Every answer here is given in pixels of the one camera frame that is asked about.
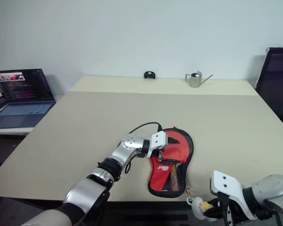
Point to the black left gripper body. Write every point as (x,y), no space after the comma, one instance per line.
(162,154)

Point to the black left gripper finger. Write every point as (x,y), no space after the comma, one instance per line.
(174,140)
(169,161)

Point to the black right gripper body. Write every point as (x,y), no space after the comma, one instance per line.
(228,212)

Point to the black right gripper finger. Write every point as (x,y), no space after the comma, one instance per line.
(212,209)

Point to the red black paddle case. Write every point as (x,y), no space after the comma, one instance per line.
(162,179)

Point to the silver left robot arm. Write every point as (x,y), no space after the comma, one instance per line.
(89,188)

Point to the steel watering can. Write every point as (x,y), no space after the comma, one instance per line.
(195,80)

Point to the small black clamp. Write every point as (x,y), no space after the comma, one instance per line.
(149,75)

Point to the black mesh office chair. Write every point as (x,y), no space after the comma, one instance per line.
(277,87)

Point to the open grey laptop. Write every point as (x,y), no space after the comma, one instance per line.
(21,101)

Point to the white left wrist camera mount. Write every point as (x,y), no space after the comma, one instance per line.
(158,141)

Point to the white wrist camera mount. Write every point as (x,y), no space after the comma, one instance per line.
(228,186)
(158,141)

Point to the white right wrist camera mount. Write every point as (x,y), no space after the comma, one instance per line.
(228,186)

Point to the black table frame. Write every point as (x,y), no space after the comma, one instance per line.
(136,205)

